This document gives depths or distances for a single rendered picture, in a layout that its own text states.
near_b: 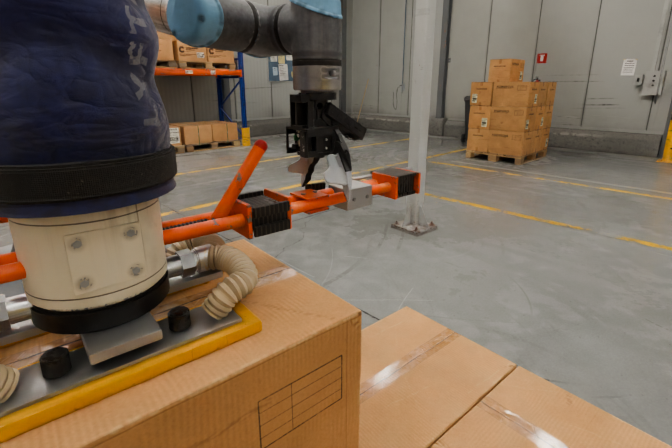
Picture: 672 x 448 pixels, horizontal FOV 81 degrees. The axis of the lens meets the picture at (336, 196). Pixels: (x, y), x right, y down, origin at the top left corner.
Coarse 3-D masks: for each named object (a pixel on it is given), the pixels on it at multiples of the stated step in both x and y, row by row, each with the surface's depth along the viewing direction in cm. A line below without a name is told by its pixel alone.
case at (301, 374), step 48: (240, 240) 91; (192, 288) 70; (288, 288) 70; (48, 336) 56; (288, 336) 56; (336, 336) 60; (144, 384) 47; (192, 384) 47; (240, 384) 50; (288, 384) 56; (336, 384) 62; (48, 432) 41; (96, 432) 41; (144, 432) 43; (192, 432) 47; (240, 432) 52; (288, 432) 58; (336, 432) 65
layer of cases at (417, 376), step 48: (384, 336) 122; (432, 336) 122; (384, 384) 102; (432, 384) 102; (480, 384) 102; (528, 384) 102; (384, 432) 88; (432, 432) 88; (480, 432) 88; (528, 432) 88; (576, 432) 88; (624, 432) 88
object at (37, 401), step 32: (160, 320) 56; (192, 320) 56; (224, 320) 56; (256, 320) 57; (64, 352) 45; (128, 352) 49; (160, 352) 50; (192, 352) 51; (32, 384) 44; (64, 384) 44; (96, 384) 45; (128, 384) 46; (0, 416) 40; (32, 416) 41
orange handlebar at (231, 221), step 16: (304, 192) 77; (320, 192) 77; (384, 192) 86; (304, 208) 72; (320, 208) 75; (176, 224) 62; (192, 224) 60; (208, 224) 61; (224, 224) 63; (240, 224) 64; (176, 240) 58; (0, 256) 49; (16, 256) 50; (0, 272) 46; (16, 272) 47
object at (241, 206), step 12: (252, 192) 73; (264, 192) 74; (276, 192) 71; (240, 204) 65; (252, 204) 68; (264, 204) 68; (276, 204) 66; (288, 204) 67; (252, 216) 64; (264, 216) 66; (276, 216) 67; (288, 216) 69; (240, 228) 67; (252, 228) 65; (264, 228) 65; (276, 228) 67; (288, 228) 68
